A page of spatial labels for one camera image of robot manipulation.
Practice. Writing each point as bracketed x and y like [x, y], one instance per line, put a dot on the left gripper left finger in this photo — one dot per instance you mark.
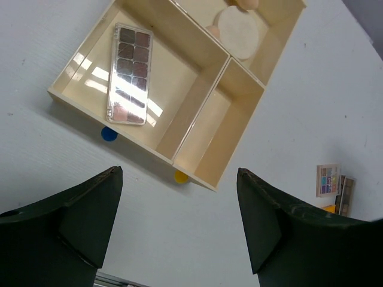
[61, 240]

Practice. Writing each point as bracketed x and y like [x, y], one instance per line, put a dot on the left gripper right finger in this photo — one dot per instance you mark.
[293, 243]

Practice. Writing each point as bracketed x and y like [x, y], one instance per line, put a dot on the nude tan eyeshadow palette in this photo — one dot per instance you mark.
[344, 198]

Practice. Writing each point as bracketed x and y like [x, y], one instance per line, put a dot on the long brown eyeshadow palette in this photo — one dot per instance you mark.
[129, 76]

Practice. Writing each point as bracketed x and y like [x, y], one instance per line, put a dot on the round white powder puff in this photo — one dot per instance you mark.
[239, 32]

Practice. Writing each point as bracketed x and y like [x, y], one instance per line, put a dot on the beige sponge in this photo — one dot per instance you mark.
[214, 31]

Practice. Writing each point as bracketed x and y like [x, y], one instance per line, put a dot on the orange sunscreen tube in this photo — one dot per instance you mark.
[330, 208]

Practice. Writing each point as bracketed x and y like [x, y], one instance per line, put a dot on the colourful square eyeshadow palette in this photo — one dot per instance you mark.
[328, 176]

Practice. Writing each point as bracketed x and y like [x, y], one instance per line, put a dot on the wooden compartment box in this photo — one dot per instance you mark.
[201, 97]

